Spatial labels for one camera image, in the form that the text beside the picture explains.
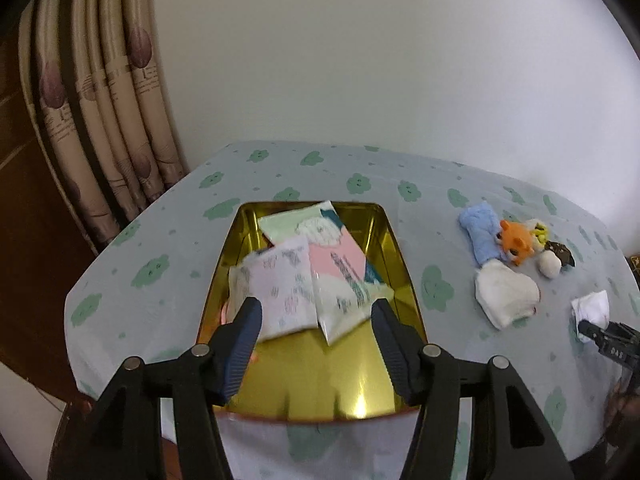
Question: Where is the person right hand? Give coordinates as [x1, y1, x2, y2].
[604, 379, 639, 448]

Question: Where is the orange plush toy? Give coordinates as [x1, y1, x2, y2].
[497, 220, 535, 266]

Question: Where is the green white printed packet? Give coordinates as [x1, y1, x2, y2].
[258, 200, 344, 247]

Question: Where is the red gold tin box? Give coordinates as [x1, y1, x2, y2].
[198, 202, 425, 424]

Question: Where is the beige patterned curtain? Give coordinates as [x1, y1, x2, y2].
[17, 0, 186, 252]

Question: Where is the small white round plush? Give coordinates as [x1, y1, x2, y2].
[536, 250, 562, 280]

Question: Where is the blue green cloud tablecloth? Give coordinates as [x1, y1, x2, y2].
[65, 141, 639, 479]

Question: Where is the white yellow fluffy pouch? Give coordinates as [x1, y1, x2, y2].
[524, 218, 549, 252]

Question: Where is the white floral cloth pouch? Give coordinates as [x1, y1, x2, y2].
[227, 235, 318, 341]

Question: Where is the light blue towel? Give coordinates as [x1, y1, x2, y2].
[458, 200, 506, 266]

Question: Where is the white towel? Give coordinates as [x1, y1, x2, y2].
[570, 290, 610, 344]

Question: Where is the white knitted sock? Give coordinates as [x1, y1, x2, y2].
[475, 259, 540, 330]

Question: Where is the brown wooden door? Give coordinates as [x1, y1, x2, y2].
[1, 32, 93, 401]

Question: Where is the pink white printed packet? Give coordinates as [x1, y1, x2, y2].
[306, 220, 395, 346]

